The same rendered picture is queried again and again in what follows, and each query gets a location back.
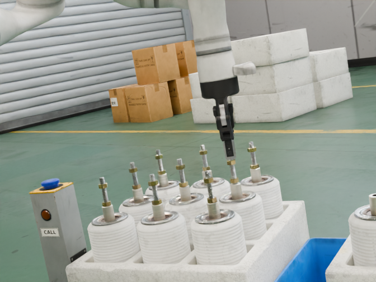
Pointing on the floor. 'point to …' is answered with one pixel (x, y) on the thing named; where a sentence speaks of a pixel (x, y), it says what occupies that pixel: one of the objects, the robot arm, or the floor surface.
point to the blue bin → (311, 261)
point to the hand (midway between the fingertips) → (229, 149)
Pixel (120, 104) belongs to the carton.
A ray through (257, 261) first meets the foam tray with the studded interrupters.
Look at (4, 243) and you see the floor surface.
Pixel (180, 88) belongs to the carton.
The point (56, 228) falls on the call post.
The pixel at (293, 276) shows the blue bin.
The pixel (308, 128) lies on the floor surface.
